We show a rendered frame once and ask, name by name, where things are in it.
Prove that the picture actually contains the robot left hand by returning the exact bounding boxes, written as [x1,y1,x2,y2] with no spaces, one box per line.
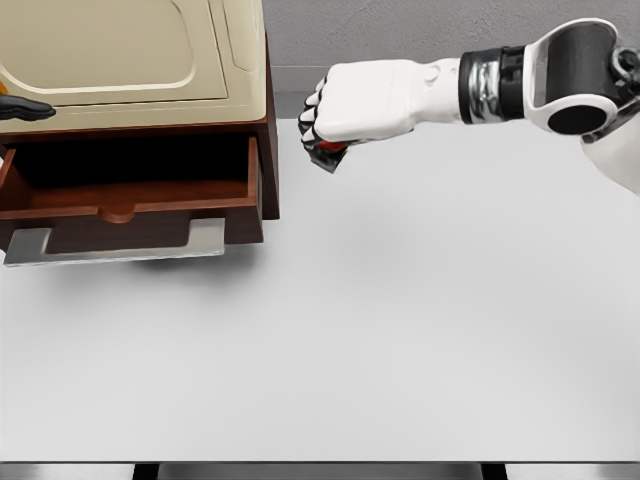
[0,93,57,122]

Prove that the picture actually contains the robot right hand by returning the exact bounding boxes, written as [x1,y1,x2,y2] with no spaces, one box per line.
[297,59,420,157]

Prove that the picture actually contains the red and grey switch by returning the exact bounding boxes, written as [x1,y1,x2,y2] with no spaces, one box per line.
[309,140,349,175]

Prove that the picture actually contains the brown drawer with silver handle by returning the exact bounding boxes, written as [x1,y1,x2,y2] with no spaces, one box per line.
[0,134,265,269]

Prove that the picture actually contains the brown cabinet with cream top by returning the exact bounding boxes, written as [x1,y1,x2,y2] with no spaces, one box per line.
[0,0,281,222]

